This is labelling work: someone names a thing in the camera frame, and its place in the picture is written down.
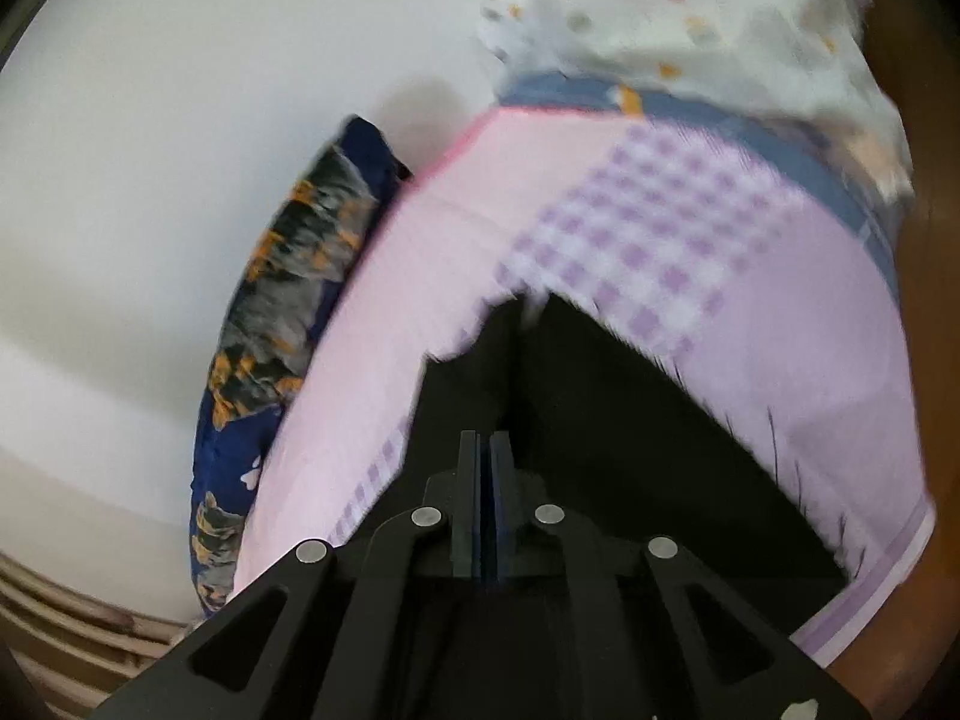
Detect blue grey patterned cloth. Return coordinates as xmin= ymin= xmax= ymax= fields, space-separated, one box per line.
xmin=499 ymin=71 xmax=901 ymax=301

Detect pink purple checked bedsheet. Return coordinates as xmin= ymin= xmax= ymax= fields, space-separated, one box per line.
xmin=225 ymin=109 xmax=938 ymax=672

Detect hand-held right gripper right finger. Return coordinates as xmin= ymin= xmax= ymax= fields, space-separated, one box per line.
xmin=486 ymin=427 xmax=872 ymax=720

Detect beige wooden cabinet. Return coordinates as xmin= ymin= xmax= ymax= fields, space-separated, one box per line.
xmin=0 ymin=547 xmax=197 ymax=720

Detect blue patterned pillow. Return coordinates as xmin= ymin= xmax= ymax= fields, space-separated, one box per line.
xmin=184 ymin=114 xmax=413 ymax=616

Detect black pants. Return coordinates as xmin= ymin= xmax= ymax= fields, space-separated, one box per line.
xmin=330 ymin=292 xmax=852 ymax=720

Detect white dotted quilt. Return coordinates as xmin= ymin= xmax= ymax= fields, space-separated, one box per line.
xmin=476 ymin=0 xmax=916 ymax=203

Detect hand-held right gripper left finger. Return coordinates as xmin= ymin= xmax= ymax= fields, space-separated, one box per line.
xmin=94 ymin=430 xmax=487 ymax=720

